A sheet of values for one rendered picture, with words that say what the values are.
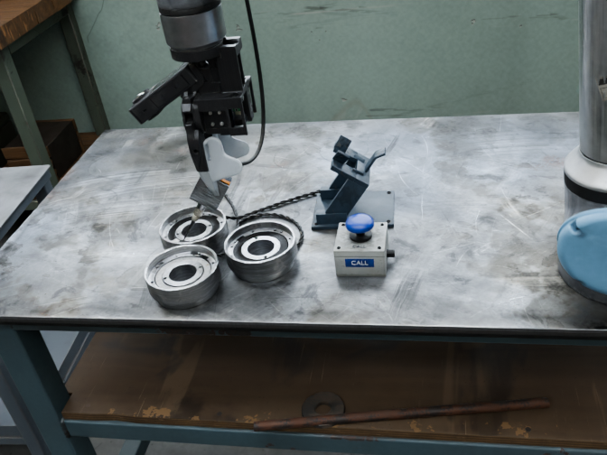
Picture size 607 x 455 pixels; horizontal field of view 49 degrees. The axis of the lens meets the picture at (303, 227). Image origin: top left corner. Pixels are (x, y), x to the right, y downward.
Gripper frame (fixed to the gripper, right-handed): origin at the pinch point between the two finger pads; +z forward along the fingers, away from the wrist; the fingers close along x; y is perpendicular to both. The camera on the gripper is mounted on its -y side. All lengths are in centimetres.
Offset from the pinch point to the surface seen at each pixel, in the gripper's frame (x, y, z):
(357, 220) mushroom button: -2.5, 20.0, 5.9
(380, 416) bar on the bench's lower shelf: -10.4, 21.7, 37.0
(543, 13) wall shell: 156, 73, 31
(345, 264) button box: -5.5, 18.1, 11.0
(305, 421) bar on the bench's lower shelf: -11.6, 10.1, 36.9
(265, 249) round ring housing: 0.2, 5.6, 12.3
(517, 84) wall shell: 156, 66, 57
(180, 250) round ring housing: -2.7, -6.4, 9.9
